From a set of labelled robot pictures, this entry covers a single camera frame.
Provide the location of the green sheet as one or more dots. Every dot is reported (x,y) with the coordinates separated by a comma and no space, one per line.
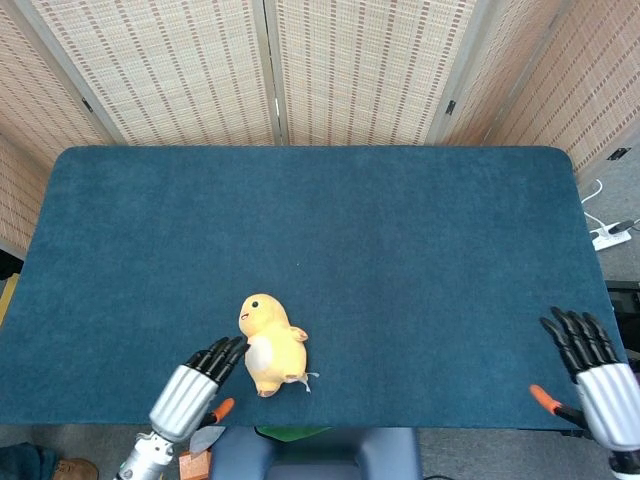
(287,432)

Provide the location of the black power plug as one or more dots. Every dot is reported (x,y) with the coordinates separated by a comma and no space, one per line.
(624,225)

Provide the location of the white power strip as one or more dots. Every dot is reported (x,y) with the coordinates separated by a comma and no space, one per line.
(611,238)

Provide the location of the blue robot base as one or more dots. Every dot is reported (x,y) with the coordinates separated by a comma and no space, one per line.
(315,455)

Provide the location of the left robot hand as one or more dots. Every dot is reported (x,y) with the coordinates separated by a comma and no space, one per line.
(185,400)

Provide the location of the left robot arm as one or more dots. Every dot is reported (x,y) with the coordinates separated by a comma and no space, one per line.
(145,457)

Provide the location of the yellow plush duck toy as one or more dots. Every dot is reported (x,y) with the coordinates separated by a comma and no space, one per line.
(277,350)

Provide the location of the dark teal cloth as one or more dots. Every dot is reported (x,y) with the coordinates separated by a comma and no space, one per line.
(25,462)

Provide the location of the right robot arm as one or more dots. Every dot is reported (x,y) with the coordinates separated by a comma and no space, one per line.
(625,465)

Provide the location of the black equipment box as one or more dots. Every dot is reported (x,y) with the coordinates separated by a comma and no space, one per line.
(625,297)

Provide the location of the blue carpet table cover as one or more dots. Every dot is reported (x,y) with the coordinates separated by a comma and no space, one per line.
(375,240)

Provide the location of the brown cardboard box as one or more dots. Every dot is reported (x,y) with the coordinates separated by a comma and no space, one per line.
(192,466)

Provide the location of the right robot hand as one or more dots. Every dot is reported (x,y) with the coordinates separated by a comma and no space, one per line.
(607,400)

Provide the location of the woven folding screen panel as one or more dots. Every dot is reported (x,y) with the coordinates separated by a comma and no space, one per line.
(495,70)
(35,90)
(585,85)
(17,200)
(365,70)
(165,70)

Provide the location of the black object beside table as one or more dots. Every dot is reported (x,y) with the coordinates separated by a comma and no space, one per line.
(10,265)

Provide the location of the brown shoe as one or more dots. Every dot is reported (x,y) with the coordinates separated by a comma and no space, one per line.
(75,470)

